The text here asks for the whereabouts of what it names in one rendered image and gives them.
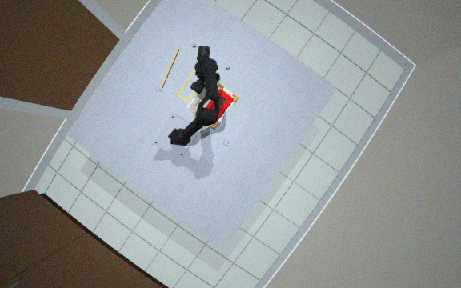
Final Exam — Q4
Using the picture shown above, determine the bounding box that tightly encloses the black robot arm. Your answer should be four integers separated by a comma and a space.
168, 46, 220, 146

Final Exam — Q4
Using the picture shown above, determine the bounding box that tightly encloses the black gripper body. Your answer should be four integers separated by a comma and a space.
190, 76, 204, 94

